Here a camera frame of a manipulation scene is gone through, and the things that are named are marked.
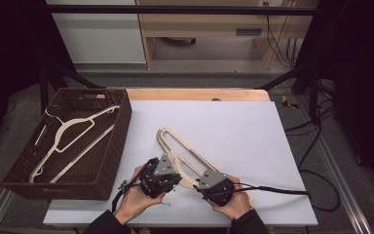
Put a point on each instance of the brown woven basket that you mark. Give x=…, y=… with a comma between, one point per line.
x=87, y=162

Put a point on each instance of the person's right hand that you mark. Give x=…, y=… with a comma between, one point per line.
x=240, y=204

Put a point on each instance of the white table mat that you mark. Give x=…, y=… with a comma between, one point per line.
x=240, y=136

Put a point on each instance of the white cabinet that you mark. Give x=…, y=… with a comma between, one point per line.
x=100, y=39

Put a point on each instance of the light wooden desk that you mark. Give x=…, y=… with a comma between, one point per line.
x=204, y=24

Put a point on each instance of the black metal stand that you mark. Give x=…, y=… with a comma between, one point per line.
x=44, y=87
x=313, y=94

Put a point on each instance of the person's left hand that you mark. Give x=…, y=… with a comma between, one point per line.
x=133, y=201

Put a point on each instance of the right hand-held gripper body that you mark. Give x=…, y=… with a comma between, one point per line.
x=212, y=179

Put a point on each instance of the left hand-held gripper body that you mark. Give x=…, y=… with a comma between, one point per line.
x=162, y=167

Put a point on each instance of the yellow and black tool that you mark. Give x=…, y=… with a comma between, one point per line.
x=285, y=102

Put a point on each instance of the beige clothes hanger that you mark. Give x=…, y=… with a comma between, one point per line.
x=78, y=120
x=193, y=150
x=179, y=169

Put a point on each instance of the black horizontal frame bar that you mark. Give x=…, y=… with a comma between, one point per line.
x=175, y=10

